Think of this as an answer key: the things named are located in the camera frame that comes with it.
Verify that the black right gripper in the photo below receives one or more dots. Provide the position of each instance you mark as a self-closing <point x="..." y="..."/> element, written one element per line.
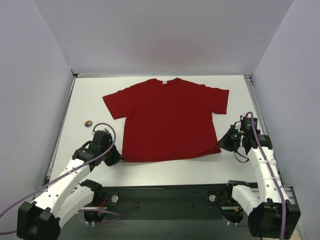
<point x="230" y="139"/>

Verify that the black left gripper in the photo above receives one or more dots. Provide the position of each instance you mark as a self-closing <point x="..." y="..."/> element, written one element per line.
<point x="111" y="155"/>

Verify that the round colourful brooch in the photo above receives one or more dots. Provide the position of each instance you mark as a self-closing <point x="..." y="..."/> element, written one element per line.
<point x="88" y="123"/>

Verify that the red t-shirt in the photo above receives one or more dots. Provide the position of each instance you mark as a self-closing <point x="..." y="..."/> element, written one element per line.
<point x="168" y="120"/>

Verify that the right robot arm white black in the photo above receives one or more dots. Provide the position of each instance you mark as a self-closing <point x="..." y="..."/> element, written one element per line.
<point x="271" y="214"/>

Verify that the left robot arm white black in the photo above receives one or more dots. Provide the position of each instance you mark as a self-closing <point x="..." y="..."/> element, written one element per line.
<point x="44" y="217"/>

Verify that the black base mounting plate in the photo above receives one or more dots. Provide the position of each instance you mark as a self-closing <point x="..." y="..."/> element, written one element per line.
<point x="170" y="202"/>

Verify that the beige foam block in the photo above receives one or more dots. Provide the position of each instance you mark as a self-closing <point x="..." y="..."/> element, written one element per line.
<point x="295" y="236"/>

